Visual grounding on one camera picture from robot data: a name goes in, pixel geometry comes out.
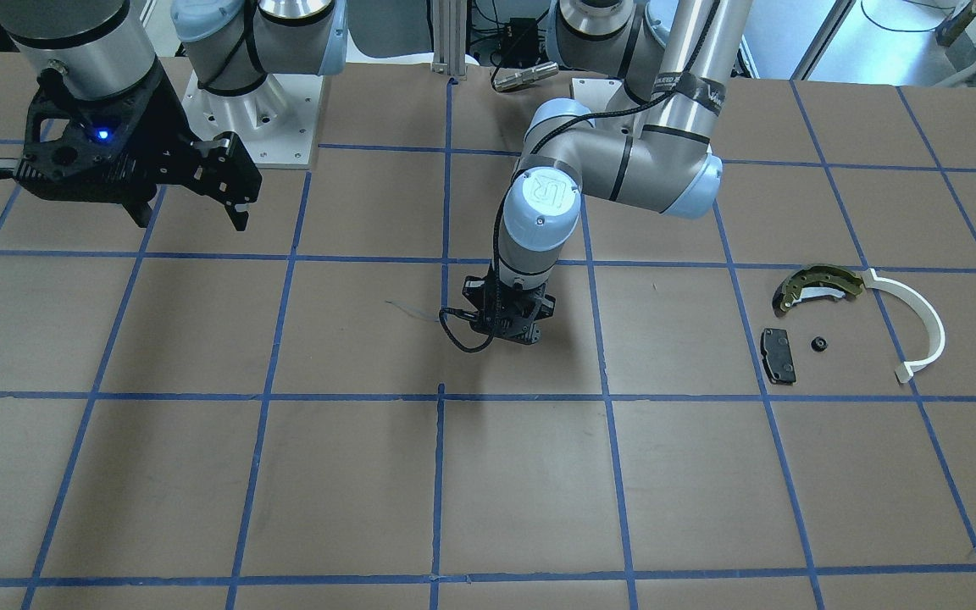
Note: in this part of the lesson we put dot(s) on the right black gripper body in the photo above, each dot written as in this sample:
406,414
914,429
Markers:
160,135

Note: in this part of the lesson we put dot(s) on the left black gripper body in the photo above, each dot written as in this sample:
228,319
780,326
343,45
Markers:
546,306

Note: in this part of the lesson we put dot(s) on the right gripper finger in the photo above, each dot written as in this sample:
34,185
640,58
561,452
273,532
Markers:
140,212
238,214

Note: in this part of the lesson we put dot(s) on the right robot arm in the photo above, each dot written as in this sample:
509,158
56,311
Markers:
233,46

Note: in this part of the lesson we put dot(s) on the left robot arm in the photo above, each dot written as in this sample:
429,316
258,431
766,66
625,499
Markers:
650,148

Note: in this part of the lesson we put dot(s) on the black brake pad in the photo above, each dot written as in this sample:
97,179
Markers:
776,356

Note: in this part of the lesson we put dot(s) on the olive brake shoe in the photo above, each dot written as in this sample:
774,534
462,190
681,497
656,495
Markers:
815,282

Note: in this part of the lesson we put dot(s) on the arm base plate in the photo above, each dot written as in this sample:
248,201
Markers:
278,122
602,96

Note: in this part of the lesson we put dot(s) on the aluminium frame post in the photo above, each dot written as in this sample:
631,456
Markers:
448,37

